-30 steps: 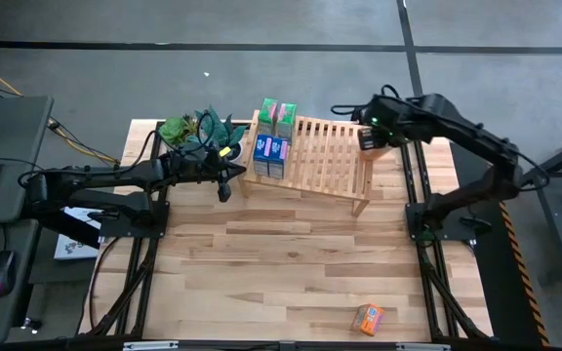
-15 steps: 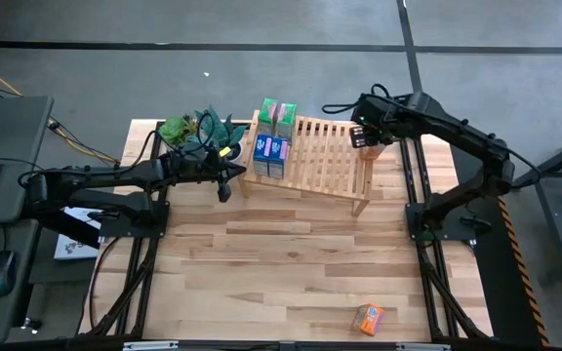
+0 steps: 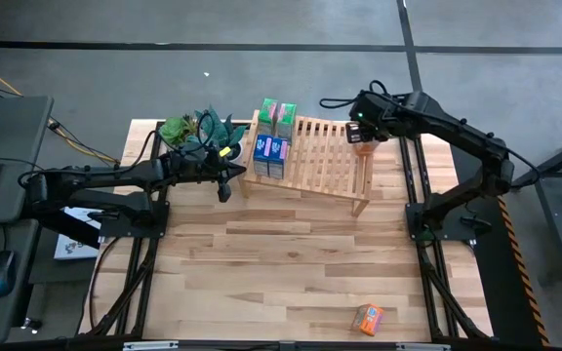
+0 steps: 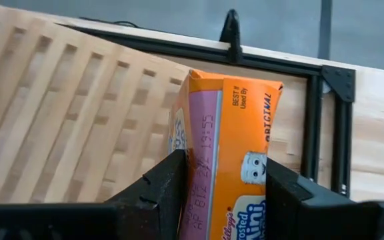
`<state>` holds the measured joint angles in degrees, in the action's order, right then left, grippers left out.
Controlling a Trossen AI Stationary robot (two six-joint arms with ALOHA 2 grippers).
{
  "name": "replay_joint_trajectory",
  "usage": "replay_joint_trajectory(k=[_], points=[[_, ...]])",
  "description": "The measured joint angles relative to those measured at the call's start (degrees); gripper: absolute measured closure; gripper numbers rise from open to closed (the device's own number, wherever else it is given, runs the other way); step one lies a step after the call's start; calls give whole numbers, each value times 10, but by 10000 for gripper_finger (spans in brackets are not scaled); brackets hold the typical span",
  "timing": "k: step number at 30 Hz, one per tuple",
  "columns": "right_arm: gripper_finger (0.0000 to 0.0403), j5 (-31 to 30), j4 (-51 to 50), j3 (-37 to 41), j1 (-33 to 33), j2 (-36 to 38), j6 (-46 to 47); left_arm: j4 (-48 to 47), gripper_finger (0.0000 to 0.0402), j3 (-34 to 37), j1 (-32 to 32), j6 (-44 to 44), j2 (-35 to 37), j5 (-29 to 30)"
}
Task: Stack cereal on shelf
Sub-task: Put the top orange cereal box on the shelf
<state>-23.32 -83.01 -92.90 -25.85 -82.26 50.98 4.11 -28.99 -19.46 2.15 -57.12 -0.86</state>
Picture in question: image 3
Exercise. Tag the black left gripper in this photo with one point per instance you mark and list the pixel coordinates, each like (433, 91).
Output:
(225, 192)

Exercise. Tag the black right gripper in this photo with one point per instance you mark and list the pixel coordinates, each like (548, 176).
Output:
(366, 132)

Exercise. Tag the orange Mini Wheats cereal box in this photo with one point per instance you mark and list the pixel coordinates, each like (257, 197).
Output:
(365, 149)
(368, 319)

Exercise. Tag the blue Frosted Flakes cereal box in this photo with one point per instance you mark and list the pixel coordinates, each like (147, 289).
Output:
(262, 148)
(278, 151)

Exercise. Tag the green cereal box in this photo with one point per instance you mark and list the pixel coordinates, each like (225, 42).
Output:
(287, 113)
(267, 109)

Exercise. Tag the wooden slatted shelf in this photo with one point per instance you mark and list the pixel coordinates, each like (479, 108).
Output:
(320, 190)

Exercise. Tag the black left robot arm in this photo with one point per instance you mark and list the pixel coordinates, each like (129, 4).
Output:
(115, 178)

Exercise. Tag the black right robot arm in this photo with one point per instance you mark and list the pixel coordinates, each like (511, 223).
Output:
(456, 134)

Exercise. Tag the yellow tag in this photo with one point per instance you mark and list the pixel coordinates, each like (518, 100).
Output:
(225, 151)

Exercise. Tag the dark green plant white pot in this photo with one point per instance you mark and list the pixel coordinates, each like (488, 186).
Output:
(220, 131)

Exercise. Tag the light green plant patterned pot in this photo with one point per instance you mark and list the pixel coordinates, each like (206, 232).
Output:
(176, 131)

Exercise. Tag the black desk beam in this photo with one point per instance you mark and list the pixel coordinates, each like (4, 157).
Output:
(76, 234)

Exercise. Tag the white box with logo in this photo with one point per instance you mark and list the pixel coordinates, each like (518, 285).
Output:
(73, 248)

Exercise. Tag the black mat with hazard stripe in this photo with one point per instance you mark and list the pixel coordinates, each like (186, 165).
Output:
(505, 302)

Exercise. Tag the small metal caster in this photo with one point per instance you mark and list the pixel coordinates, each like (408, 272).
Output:
(31, 324)

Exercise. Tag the black computer mouse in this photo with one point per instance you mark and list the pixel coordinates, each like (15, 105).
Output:
(0, 273)

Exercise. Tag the silver metal bracket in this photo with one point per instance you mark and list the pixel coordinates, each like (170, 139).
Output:
(149, 345)
(422, 347)

